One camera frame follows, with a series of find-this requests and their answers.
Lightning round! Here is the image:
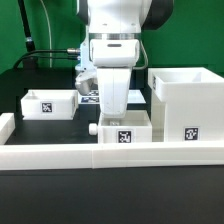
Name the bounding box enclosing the white drawer tray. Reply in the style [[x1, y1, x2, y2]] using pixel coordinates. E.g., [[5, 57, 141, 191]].
[[89, 110, 152, 143], [21, 90, 78, 120]]

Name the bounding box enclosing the grey camera cable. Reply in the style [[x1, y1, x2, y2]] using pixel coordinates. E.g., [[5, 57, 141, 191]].
[[133, 43, 149, 72]]

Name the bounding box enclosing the white front drawer tray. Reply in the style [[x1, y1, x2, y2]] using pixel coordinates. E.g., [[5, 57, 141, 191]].
[[89, 110, 152, 143]]

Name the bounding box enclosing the black thick cable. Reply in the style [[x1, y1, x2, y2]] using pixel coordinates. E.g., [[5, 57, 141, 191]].
[[17, 0, 37, 54]]

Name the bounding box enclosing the white drawer cabinet box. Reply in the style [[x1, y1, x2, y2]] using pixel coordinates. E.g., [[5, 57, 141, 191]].
[[148, 67, 224, 142]]

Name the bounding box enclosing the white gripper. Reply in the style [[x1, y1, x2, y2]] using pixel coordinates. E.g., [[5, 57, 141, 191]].
[[90, 39, 140, 119]]

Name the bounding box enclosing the white marker sheet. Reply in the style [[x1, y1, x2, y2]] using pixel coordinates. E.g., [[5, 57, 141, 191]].
[[78, 90, 146, 104]]

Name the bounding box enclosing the white rear drawer tray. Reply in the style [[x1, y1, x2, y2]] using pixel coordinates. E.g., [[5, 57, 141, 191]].
[[21, 90, 78, 120]]

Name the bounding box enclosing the white U-shaped fence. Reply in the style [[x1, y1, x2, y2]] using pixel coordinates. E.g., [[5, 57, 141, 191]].
[[0, 113, 224, 170]]

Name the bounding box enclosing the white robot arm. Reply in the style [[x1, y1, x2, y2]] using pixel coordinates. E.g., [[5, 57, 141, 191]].
[[75, 0, 174, 119]]

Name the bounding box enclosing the black cable with connector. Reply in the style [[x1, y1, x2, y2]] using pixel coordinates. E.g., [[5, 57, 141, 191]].
[[13, 47, 82, 70]]

